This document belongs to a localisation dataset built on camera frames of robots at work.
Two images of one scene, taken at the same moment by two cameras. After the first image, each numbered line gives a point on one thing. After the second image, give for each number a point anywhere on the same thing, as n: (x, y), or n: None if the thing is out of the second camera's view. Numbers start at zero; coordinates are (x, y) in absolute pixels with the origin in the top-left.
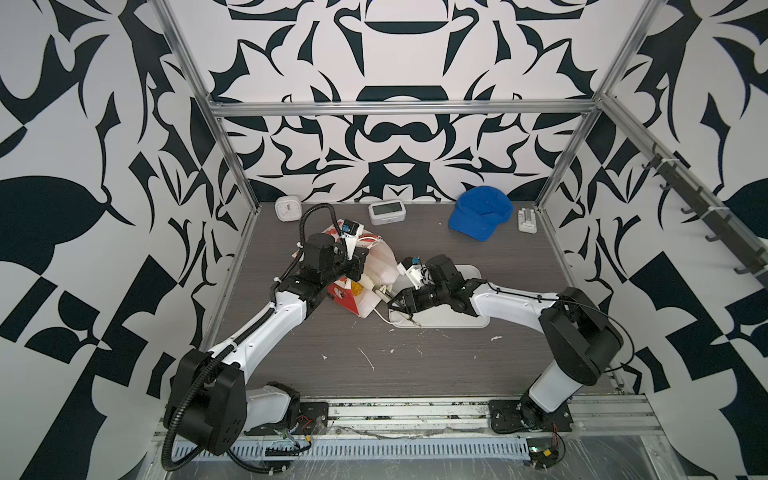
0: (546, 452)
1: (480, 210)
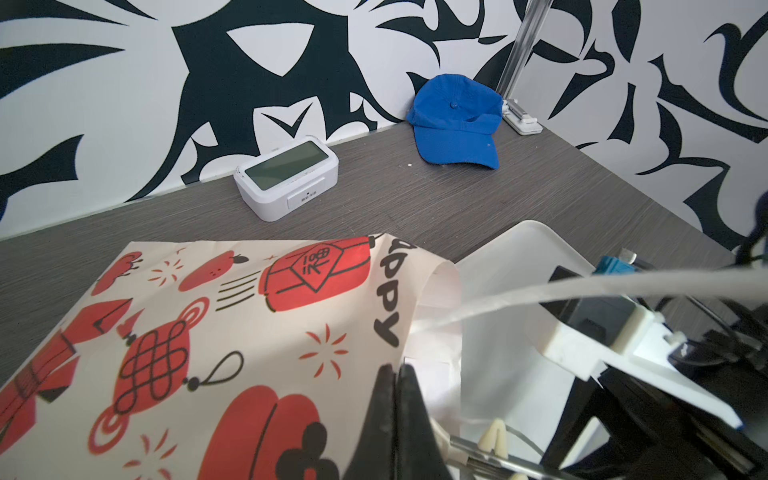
0: None
1: (455, 120)
